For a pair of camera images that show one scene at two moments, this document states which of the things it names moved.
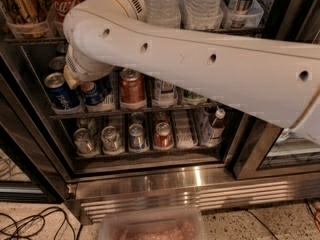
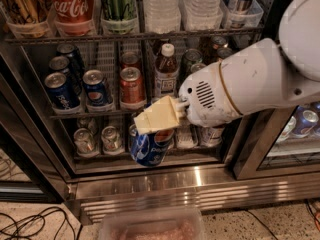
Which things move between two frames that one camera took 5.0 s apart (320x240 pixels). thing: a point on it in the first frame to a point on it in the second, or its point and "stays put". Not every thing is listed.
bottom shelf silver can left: (84, 142) stays put
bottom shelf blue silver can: (136, 136) stays put
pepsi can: (93, 93) to (144, 148)
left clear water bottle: (161, 2) stays put
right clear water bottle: (202, 6) stays put
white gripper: (81, 71) to (204, 99)
